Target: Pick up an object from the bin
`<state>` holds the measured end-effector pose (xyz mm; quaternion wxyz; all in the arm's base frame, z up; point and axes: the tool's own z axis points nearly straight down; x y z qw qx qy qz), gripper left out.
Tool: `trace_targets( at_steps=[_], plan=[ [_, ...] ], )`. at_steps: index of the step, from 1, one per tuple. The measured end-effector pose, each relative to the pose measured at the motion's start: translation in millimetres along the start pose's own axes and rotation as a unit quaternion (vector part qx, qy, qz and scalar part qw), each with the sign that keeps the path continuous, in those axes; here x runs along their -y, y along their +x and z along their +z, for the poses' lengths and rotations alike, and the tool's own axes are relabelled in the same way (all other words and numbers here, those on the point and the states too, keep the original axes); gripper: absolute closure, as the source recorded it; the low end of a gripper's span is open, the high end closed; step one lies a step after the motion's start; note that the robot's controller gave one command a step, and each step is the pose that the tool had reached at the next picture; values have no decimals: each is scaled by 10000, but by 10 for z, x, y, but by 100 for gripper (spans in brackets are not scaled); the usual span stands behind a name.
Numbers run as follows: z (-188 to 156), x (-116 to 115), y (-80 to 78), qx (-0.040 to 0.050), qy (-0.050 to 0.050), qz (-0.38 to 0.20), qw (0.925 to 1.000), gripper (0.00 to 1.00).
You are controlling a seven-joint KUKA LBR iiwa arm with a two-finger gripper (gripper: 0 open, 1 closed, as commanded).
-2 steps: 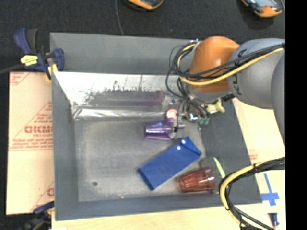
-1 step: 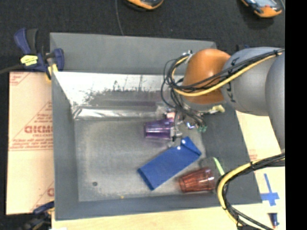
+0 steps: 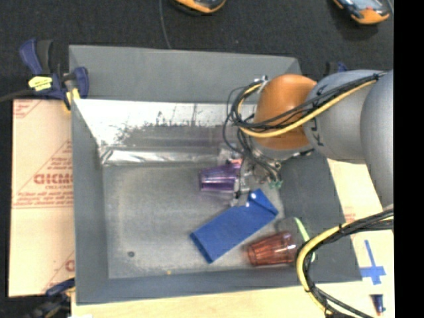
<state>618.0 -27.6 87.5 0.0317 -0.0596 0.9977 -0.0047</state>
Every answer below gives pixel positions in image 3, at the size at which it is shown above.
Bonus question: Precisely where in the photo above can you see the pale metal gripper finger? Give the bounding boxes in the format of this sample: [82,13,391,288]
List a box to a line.
[233,184,250,209]
[219,149,243,168]

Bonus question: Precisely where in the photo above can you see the purple clear plastic cup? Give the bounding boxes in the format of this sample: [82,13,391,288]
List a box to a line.
[198,163,242,193]

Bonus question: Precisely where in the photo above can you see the blue flat block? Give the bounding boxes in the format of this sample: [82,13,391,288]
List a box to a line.
[189,187,280,265]

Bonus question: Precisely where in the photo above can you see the clear cup with green rim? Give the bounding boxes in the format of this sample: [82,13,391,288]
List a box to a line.
[274,216,316,264]

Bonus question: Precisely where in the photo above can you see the red-orange clear plastic cup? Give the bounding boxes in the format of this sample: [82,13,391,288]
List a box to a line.
[246,231,298,268]

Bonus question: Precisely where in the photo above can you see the grey metal bin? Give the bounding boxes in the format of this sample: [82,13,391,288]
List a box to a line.
[68,44,362,305]

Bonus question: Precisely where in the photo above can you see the brown cardboard board, red print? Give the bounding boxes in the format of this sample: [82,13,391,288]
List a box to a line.
[7,98,76,298]

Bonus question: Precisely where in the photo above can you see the black cylinder on white bracket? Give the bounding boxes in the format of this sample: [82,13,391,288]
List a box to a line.
[288,148,315,160]

